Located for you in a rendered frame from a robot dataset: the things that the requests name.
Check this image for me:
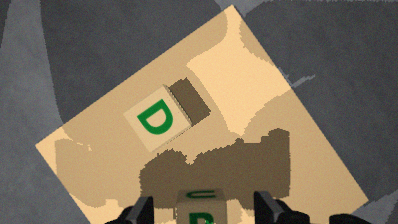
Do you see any cream letter block with green r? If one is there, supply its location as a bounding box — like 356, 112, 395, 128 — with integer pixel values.
176, 188, 228, 224

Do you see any tan block with green letter d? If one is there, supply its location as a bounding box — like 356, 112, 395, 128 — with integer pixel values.
123, 84, 192, 153

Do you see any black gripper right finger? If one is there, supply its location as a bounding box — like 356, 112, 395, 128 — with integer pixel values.
254, 191, 371, 224

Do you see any tan square mat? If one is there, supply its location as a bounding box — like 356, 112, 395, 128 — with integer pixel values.
35, 5, 369, 224

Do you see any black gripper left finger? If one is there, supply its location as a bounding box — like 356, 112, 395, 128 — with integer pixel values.
104, 196, 155, 224

